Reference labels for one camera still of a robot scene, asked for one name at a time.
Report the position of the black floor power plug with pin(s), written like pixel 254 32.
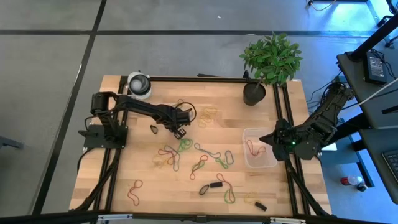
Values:
pixel 340 77

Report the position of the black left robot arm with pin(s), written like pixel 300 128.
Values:
pixel 140 109

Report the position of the black power adapter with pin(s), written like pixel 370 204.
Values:
pixel 375 68

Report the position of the black keyboard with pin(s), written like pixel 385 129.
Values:
pixel 392 161

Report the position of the small black clip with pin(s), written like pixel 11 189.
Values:
pixel 216 184

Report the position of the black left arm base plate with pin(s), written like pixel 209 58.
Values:
pixel 93 140

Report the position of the black office desk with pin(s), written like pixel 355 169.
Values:
pixel 381 143
pixel 356 77

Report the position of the green leafy plant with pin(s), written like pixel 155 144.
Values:
pixel 273 59

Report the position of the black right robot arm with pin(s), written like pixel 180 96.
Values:
pixel 326 112

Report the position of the small table camera box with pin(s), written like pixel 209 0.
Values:
pixel 201 218

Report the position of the grey chair leg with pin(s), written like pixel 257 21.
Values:
pixel 9 142

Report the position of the black diagonal stand pole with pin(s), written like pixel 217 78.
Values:
pixel 373 39

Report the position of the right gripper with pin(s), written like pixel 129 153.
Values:
pixel 283 137

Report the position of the flat black desk device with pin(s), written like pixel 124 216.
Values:
pixel 391 109

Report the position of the black round cap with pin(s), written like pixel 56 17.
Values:
pixel 361 187

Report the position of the white paper slip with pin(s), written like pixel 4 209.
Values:
pixel 330 147

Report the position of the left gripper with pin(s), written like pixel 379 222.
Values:
pixel 174 118

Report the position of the black plant pot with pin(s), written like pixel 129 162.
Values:
pixel 253 95

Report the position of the silver metal bracket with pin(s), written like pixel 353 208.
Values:
pixel 287 220
pixel 115 217

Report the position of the green rubber band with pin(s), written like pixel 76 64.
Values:
pixel 222 163
pixel 182 146
pixel 197 166
pixel 225 199

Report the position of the black overhead crossbar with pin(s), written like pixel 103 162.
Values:
pixel 46 218

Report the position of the yellow rubber band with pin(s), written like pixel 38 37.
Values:
pixel 155 160
pixel 211 108
pixel 245 199
pixel 207 115
pixel 201 126

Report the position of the red labelled plastic bottle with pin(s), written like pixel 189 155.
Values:
pixel 344 180

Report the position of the clear plastic bin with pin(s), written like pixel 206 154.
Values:
pixel 267 161

